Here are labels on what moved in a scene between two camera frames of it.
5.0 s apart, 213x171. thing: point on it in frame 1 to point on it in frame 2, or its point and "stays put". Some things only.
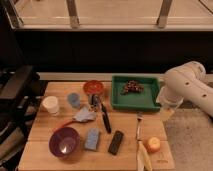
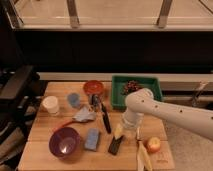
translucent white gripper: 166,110 to 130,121
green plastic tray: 135,93 stays put
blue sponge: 92,139 stays put
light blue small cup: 74,100 stays put
